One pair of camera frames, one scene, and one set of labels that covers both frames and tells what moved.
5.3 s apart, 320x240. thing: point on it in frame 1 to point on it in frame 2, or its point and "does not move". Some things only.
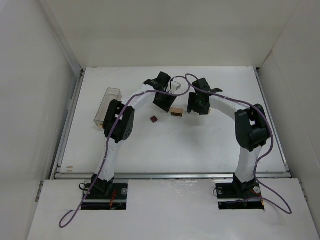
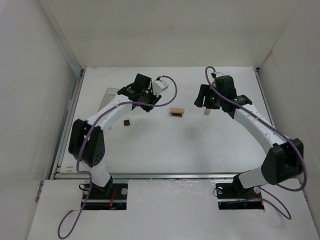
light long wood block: x=177 y=110 does not move
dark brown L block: x=175 y=114 does not move
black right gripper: x=198 y=106 to x=208 y=96
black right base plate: x=238 y=190 does not move
